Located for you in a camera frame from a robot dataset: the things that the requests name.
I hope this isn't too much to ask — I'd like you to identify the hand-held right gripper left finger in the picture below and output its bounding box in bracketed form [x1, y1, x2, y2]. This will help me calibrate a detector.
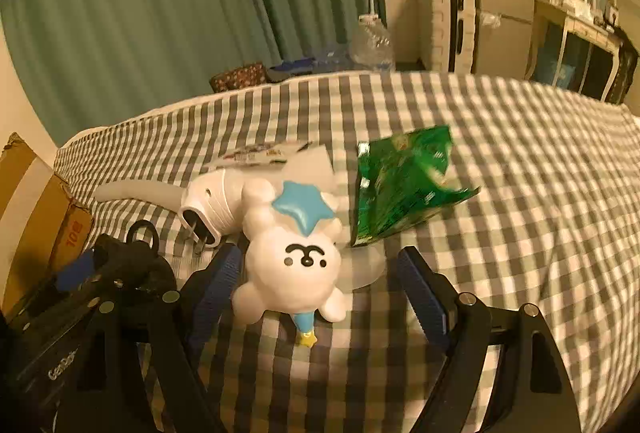
[65, 243, 243, 433]

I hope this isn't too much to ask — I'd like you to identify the grey fridge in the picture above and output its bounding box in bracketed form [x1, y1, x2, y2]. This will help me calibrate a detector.
[472, 0, 536, 79]

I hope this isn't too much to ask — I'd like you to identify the white cabinet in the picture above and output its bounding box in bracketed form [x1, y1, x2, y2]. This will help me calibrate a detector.
[530, 0, 628, 103]

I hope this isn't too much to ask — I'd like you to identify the brown cardboard box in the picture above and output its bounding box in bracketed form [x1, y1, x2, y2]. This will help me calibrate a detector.
[0, 132, 96, 316]

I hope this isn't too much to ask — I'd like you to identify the dark patterned cloth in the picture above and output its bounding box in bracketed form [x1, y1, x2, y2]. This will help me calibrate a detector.
[607, 28, 640, 106]

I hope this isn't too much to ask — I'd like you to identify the white suitcase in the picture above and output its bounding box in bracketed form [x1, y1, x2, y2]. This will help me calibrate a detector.
[415, 0, 477, 74]

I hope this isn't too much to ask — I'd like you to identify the brown patterned box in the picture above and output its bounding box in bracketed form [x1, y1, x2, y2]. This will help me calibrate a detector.
[209, 62, 267, 94]

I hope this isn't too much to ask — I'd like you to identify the blue plastic bag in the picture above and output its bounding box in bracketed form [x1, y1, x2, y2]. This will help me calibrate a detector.
[267, 44, 353, 81]

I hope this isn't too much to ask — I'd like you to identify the green snack packet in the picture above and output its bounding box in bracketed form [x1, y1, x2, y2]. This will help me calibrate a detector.
[350, 124, 481, 248]

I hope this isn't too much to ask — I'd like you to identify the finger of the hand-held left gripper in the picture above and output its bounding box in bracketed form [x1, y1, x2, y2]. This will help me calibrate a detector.
[95, 220, 178, 314]
[10, 247, 108, 329]

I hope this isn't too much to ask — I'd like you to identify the white toy with blue star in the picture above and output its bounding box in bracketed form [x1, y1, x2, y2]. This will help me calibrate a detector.
[231, 178, 347, 348]

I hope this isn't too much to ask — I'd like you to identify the large clear water bottle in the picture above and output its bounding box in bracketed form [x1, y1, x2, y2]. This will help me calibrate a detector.
[350, 13, 395, 73]

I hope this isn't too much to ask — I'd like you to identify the white charger plug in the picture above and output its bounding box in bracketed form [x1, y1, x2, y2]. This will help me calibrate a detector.
[177, 170, 251, 256]

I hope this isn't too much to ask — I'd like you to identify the green curtain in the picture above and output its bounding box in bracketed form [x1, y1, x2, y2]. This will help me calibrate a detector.
[0, 0, 386, 146]

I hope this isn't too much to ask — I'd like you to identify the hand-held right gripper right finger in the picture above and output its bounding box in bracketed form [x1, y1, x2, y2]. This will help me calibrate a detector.
[396, 245, 583, 433]

